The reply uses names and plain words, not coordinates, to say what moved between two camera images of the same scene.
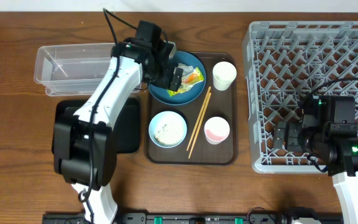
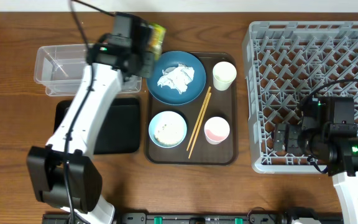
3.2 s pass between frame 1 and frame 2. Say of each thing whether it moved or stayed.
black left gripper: moved
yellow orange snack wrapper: moved
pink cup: stayed
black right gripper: stayed
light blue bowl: stayed
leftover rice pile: stayed
